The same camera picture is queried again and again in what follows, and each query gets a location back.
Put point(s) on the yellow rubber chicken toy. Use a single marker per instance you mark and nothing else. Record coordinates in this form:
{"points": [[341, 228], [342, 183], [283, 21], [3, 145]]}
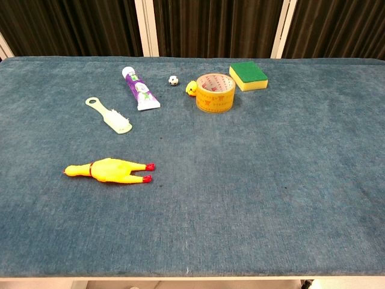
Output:
{"points": [[109, 170]]}

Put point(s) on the blue velvet table cloth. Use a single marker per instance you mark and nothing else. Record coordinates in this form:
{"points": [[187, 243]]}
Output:
{"points": [[192, 186]]}

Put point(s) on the yellow printed tape roll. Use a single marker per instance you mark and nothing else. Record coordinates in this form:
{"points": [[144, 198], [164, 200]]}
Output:
{"points": [[215, 100]]}

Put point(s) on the small yellow duck toy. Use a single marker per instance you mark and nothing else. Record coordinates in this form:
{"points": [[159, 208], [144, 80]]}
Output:
{"points": [[191, 88]]}

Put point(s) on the small soccer ball toy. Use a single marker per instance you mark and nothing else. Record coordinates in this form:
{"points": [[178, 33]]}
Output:
{"points": [[173, 80]]}

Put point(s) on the purple white toothpaste tube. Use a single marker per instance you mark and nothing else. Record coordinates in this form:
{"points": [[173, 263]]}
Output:
{"points": [[141, 90]]}

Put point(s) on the pale green small brush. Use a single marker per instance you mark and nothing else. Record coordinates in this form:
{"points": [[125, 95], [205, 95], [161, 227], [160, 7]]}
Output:
{"points": [[115, 119]]}

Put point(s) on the green yellow scrub sponge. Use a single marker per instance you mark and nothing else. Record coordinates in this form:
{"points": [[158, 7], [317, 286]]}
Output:
{"points": [[248, 76]]}

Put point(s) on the dark green curtain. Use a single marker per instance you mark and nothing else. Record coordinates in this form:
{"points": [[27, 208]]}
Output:
{"points": [[216, 27]]}

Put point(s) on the white vertical frame post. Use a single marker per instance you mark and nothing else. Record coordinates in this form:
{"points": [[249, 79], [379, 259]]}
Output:
{"points": [[5, 49], [146, 27], [282, 30]]}

